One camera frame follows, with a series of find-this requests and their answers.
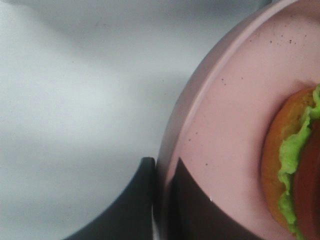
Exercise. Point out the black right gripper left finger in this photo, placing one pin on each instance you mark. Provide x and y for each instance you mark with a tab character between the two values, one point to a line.
129	217

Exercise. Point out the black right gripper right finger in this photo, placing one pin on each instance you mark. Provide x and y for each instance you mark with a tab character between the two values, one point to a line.
193	216

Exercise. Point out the burger with lettuce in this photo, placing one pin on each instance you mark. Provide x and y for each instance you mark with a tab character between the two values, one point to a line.
290	165

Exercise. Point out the pink round plate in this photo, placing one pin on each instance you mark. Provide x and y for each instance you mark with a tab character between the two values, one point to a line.
219	123

